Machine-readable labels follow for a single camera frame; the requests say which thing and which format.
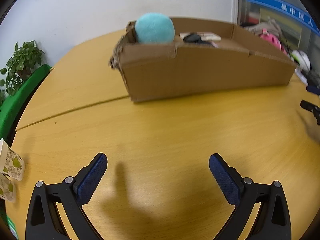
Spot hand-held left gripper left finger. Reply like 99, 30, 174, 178
26, 152, 108, 240

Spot leaf print paper cup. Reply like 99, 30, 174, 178
0, 138, 25, 182
0, 174, 17, 203

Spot teal pink plush toy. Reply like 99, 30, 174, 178
135, 13, 175, 43

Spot blue window banner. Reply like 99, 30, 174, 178
246, 0, 320, 34

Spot black small item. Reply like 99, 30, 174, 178
183, 33, 208, 44

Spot large green potted plant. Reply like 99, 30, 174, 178
0, 40, 45, 105

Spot brown cardboard box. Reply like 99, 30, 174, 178
109, 17, 298, 103

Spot white green toy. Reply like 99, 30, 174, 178
291, 50, 311, 72

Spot grey printed tote bag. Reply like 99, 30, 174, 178
244, 17, 283, 38

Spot beige flat box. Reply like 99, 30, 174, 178
179, 32, 222, 41

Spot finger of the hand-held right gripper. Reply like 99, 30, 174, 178
300, 100, 320, 126

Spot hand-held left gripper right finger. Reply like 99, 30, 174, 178
209, 153, 292, 240

